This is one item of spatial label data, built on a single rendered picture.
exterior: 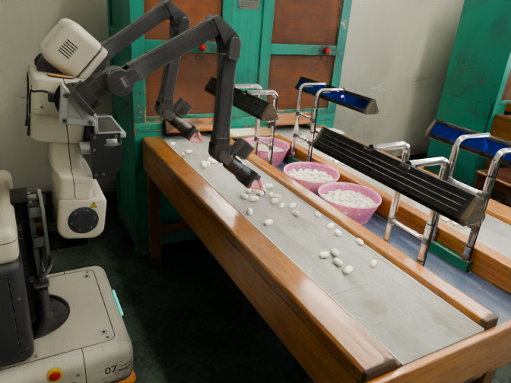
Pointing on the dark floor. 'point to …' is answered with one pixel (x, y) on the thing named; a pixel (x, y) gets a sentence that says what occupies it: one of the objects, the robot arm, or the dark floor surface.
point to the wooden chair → (503, 182)
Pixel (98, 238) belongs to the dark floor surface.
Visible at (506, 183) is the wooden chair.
